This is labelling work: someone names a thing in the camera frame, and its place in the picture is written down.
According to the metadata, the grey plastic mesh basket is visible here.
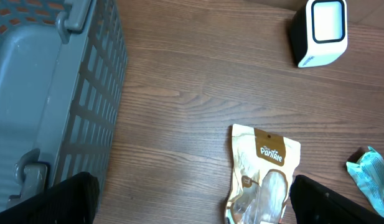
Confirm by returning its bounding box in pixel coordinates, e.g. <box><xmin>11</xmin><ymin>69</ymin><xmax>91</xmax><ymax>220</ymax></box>
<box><xmin>0</xmin><ymin>0</ymin><xmax>128</xmax><ymax>213</ymax></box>

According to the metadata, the white barcode scanner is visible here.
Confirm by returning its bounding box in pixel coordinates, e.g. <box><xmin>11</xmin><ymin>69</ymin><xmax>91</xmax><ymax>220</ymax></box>
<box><xmin>288</xmin><ymin>0</ymin><xmax>348</xmax><ymax>68</ymax></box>

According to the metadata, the teal snack packet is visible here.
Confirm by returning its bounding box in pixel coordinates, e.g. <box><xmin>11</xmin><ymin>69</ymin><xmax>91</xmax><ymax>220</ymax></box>
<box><xmin>346</xmin><ymin>146</ymin><xmax>384</xmax><ymax>218</ymax></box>

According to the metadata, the brown cookie pouch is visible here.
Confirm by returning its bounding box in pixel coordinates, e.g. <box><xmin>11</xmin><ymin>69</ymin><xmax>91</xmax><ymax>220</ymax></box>
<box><xmin>225</xmin><ymin>124</ymin><xmax>301</xmax><ymax>224</ymax></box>

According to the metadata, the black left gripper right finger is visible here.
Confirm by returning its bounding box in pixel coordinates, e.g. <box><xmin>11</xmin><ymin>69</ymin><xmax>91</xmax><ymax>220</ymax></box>
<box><xmin>289</xmin><ymin>175</ymin><xmax>384</xmax><ymax>224</ymax></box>

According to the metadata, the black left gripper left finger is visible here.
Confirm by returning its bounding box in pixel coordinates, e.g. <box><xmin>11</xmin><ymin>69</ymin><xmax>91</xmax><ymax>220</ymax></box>
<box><xmin>0</xmin><ymin>172</ymin><xmax>100</xmax><ymax>224</ymax></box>

